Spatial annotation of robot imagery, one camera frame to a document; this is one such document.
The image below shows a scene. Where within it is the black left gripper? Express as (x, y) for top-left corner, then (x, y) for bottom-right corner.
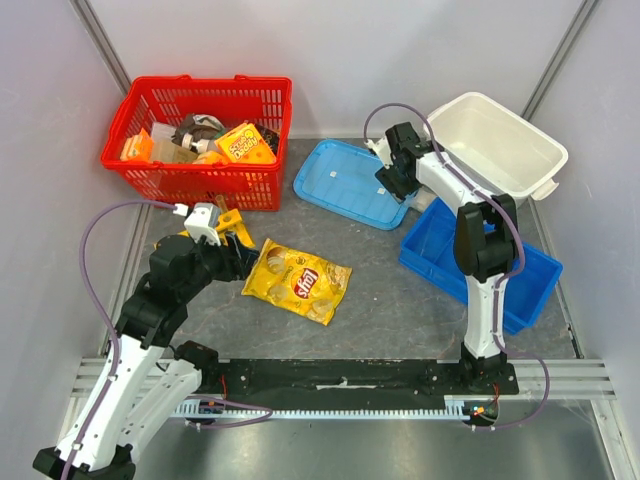
(180, 230), (260, 300)

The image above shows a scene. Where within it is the light blue plastic lid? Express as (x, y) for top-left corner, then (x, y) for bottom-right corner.
(293, 139), (409, 231)

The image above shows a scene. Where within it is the clear glass test tube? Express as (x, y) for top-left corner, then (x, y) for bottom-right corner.
(215, 195), (229, 213)

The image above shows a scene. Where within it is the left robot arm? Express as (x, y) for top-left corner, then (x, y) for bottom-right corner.
(33, 233), (259, 479)

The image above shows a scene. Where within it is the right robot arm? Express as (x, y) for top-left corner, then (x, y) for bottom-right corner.
(365, 122), (524, 394)

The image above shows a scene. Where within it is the yellow test tube rack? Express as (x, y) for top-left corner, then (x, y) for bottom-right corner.
(179, 209), (255, 248)

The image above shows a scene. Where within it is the blue divided plastic bin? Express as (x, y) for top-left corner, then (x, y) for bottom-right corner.
(399, 199), (563, 335)

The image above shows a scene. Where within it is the yellow Lays chips bag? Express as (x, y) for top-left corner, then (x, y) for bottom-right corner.
(242, 239), (352, 326)

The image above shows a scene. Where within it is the white plastic tub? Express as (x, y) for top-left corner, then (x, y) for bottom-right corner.
(416, 92), (568, 212)

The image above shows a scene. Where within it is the orange Scrub Daddy box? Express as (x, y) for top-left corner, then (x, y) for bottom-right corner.
(215, 123), (276, 165)

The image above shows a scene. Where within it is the orange carton in basket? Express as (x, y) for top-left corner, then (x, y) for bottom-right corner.
(120, 128), (154, 163)

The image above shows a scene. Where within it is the red plastic shopping basket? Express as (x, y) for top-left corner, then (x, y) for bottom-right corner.
(100, 74), (294, 213)

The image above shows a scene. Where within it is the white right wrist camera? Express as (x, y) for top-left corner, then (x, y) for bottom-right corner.
(365, 137), (393, 169)

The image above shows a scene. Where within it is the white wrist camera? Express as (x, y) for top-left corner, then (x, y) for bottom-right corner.
(173, 203), (221, 246)
(365, 137), (393, 169)

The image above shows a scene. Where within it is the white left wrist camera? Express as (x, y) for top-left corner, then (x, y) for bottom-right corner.
(173, 203), (221, 246)

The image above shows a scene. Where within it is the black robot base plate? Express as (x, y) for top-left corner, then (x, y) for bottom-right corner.
(196, 359), (519, 410)

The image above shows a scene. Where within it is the white slotted cable duct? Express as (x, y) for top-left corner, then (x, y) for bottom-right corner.
(169, 399), (471, 421)

